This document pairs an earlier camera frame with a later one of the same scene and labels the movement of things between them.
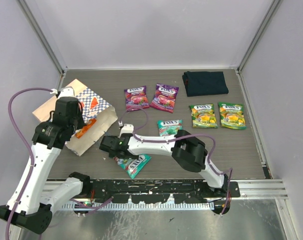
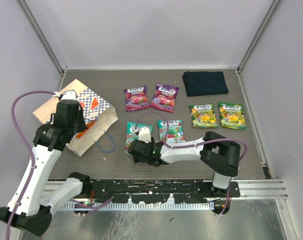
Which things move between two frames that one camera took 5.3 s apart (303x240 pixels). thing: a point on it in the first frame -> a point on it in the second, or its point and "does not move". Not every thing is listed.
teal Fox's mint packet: [169, 127] does not move
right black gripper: [114, 155] -> [137, 159]
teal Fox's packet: [134, 166] -> [131, 136]
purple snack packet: [136, 98] does not move
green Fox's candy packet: [232, 115] does not move
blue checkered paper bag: [98, 115] does not move
